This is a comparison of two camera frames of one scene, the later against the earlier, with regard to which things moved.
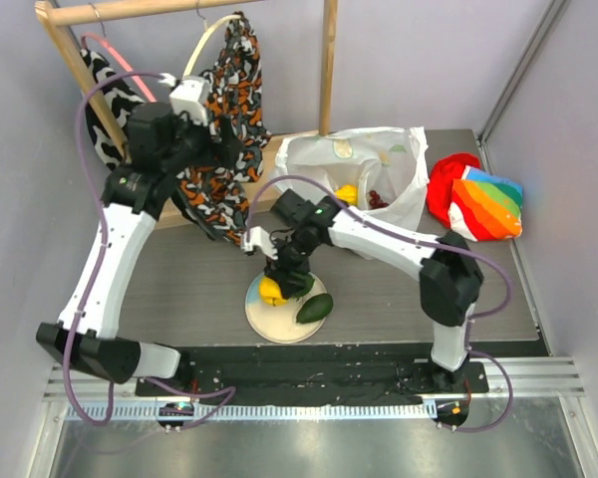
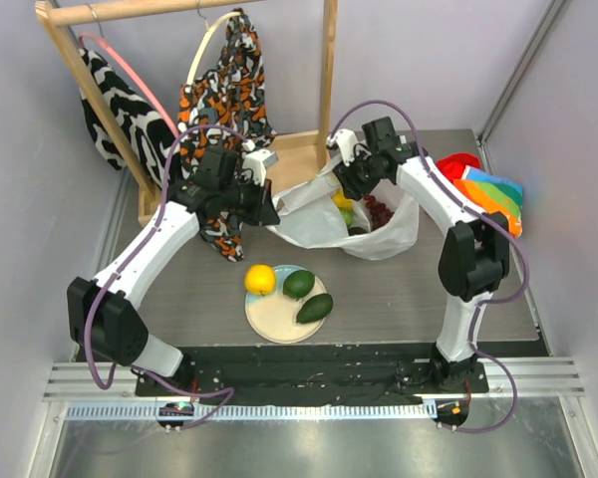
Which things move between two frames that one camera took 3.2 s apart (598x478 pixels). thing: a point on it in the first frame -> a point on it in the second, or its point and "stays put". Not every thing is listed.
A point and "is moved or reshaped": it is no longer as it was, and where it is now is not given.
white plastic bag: x=390 y=160 is moved or reshaped
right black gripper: x=287 y=269 -> x=352 y=175
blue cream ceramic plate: x=278 y=323 stays put
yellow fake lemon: x=270 y=291 -> x=259 y=279
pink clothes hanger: x=150 y=98 stays put
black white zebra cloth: x=122 y=100 stays put
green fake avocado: x=315 y=308 stays put
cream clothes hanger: x=202 y=40 stays put
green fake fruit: x=307 y=283 stays put
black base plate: x=314 y=374 stays put
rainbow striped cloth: x=491 y=206 stays put
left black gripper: x=216 y=154 -> x=263 y=212
